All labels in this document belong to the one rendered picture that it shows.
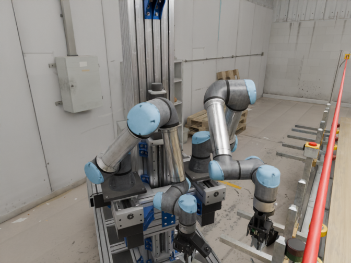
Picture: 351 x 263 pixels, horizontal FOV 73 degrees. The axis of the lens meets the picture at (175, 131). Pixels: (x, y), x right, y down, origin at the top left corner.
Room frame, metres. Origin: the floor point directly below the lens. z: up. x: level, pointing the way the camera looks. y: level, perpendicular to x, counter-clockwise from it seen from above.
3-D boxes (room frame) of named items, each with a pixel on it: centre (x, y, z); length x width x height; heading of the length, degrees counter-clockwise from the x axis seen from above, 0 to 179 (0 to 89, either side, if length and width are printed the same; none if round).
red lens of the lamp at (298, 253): (0.63, -0.41, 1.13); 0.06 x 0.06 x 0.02
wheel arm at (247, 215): (1.08, -0.56, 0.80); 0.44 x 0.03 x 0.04; 56
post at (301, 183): (1.06, -0.65, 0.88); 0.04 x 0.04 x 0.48; 56
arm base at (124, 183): (1.16, 0.30, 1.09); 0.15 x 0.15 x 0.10
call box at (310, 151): (1.28, -0.80, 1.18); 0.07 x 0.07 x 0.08; 56
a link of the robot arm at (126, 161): (1.15, 0.30, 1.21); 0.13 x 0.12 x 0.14; 153
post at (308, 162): (1.28, -0.80, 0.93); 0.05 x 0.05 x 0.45; 56
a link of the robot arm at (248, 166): (0.82, -0.30, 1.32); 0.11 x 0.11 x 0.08; 2
